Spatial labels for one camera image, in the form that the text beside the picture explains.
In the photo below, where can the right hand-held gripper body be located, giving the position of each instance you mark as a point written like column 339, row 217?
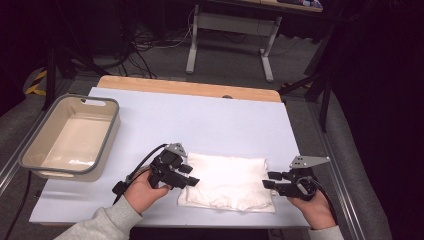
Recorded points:
column 300, row 186

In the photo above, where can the black metal stand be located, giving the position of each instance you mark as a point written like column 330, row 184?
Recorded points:
column 325, row 100

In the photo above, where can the beige bin with grey rim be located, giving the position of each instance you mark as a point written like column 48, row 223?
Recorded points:
column 66, row 113

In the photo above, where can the white desk frame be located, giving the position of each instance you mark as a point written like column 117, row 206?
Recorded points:
column 233, row 23

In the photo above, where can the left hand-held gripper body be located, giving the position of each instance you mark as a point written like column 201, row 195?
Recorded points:
column 166, row 166

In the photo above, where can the yellow black hazard tape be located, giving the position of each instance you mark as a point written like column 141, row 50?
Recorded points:
column 40, row 76

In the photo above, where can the dark multicoloured object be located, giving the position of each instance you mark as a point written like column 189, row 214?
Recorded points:
column 310, row 3

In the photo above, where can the black tripod stand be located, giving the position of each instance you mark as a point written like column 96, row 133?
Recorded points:
column 50, row 76

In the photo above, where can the person's right hand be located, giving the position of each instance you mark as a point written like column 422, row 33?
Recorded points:
column 315, row 211

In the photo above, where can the aluminium frame rail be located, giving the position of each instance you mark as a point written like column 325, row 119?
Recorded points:
column 10, row 170
column 336, row 173

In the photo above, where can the white t-shirt with chick print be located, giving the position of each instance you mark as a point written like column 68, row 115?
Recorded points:
column 226, row 180

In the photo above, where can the dark round table grommet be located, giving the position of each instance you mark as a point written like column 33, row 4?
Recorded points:
column 227, row 96

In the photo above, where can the person's left hand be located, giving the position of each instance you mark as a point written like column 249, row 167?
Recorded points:
column 143, row 195

